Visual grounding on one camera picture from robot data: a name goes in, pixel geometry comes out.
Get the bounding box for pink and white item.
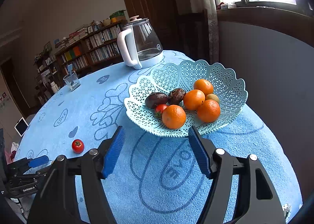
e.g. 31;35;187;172
5;142;21;163

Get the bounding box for small orange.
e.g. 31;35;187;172
193;79;214;96
197;99;221;123
183;89;206;111

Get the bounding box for dark wooden bookshelf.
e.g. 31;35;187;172
54;20;128;75

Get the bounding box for dark wrinkled passion fruit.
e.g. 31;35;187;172
168;88;186;106
145;92;169;109

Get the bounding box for wall poster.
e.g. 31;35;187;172
0;92;11;109

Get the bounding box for white framed tablet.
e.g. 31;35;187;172
14;117;28;137

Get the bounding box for brown kiwi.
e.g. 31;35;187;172
205;93;220;104

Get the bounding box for dark cluttered storage rack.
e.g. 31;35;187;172
33;49;62;104

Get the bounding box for green box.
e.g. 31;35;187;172
110;10;127;20

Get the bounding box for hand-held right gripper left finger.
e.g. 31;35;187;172
27;126;126;224

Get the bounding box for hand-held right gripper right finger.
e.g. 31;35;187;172
188;125;286;224

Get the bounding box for white crumpled object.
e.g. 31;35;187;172
282;203;292;219

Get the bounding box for small white red packets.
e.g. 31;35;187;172
216;1;237;10

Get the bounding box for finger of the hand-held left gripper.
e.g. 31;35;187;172
8;155;49;174

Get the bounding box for beige curtain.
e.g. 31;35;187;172
194;0;220;64

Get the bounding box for red tomato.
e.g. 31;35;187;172
72;139;84;154
154;104;169;119

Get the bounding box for clear drinking glass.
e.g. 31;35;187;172
63;71;81;91

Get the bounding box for blue lattice plastic basket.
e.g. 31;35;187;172
124;60;248;138

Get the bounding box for glass kettle with white handle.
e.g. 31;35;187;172
117;15;164;70

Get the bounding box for wooden bookshelf with books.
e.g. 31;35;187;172
55;22;123;72

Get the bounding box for large orange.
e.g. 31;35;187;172
162;105;186;130

